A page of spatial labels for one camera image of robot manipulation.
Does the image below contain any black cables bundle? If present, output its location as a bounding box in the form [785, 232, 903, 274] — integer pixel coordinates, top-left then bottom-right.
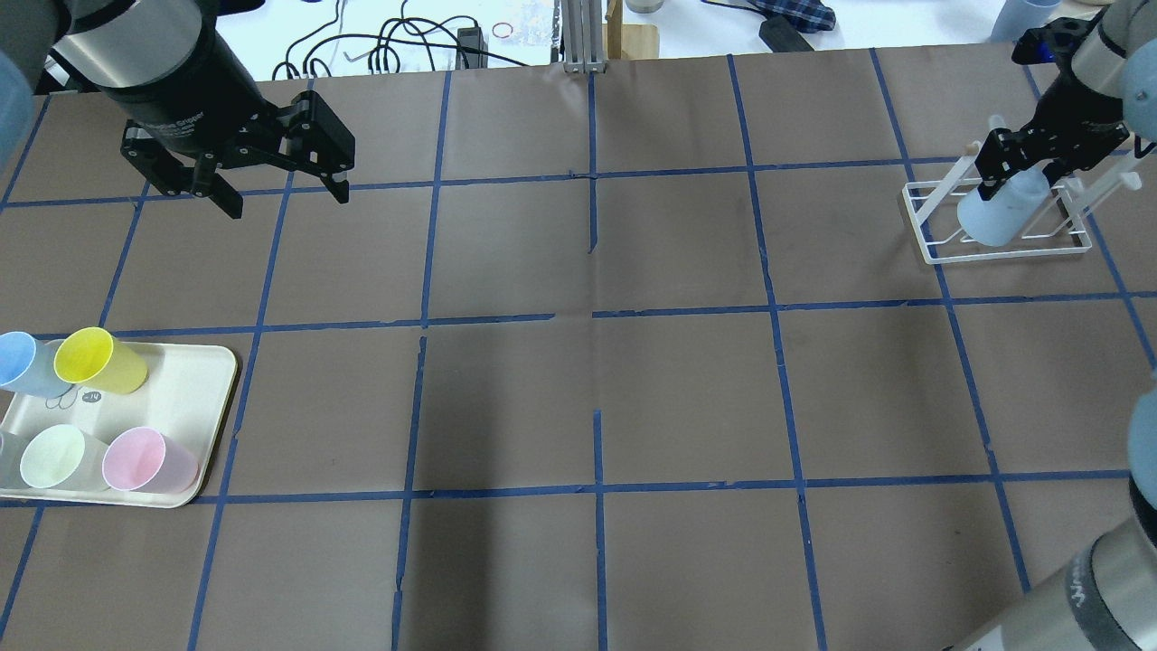
[271, 0, 535, 82]

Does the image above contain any black power adapter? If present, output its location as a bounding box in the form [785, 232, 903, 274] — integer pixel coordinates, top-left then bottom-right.
[757, 14, 815, 53]

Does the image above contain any pale green plastic cup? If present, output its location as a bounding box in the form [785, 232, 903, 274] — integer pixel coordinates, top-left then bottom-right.
[19, 424, 110, 491]

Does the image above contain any yellow plastic cup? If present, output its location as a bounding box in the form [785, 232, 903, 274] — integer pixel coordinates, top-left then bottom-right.
[52, 326, 149, 394]

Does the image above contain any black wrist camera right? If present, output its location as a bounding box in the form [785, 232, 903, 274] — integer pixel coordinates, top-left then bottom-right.
[1010, 17, 1092, 65]

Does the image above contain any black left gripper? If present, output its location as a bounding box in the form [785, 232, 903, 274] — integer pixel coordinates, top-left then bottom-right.
[121, 90, 356, 220]

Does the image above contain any pink plastic cup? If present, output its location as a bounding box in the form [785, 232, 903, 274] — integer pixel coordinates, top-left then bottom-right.
[100, 426, 200, 495]

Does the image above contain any blue plastic cup on tray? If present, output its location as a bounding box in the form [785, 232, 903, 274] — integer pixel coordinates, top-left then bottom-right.
[1, 331, 73, 399]

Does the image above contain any light blue plastic cup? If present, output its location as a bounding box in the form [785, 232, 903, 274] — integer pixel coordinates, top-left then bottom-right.
[957, 168, 1051, 247]

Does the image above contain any blue cup on side table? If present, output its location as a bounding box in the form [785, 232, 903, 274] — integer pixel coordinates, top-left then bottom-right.
[987, 0, 1061, 42]

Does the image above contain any cream plastic tray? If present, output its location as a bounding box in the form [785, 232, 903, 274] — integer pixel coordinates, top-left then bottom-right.
[1, 342, 239, 508]

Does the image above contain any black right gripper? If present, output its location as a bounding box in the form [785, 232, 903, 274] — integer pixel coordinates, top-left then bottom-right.
[975, 86, 1132, 202]

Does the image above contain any white wire cup rack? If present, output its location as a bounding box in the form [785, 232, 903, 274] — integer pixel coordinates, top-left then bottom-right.
[899, 114, 1154, 265]

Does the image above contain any wooden mug tree stand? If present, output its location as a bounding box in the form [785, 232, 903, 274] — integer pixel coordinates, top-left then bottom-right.
[603, 1, 659, 61]

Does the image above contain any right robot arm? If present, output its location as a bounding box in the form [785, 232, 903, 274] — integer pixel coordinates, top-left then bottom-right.
[957, 1, 1154, 650]

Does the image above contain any aluminium frame post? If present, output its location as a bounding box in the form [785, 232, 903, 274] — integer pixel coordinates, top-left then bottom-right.
[559, 0, 607, 74]

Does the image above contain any blue plaid folded umbrella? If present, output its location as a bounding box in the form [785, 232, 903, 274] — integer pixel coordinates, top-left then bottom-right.
[702, 0, 837, 34]

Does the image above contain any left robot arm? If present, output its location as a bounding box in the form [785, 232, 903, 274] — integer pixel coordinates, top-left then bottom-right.
[3, 1, 355, 219]

